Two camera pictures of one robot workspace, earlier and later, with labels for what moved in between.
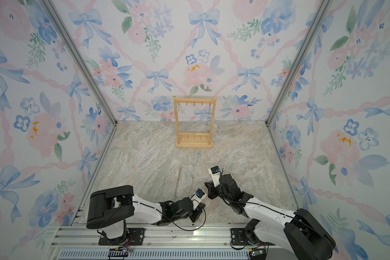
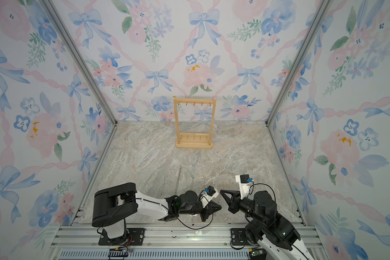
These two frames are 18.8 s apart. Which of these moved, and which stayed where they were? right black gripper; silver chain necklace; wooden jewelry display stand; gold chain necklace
Moved: right black gripper
Stayed: wooden jewelry display stand; gold chain necklace; silver chain necklace
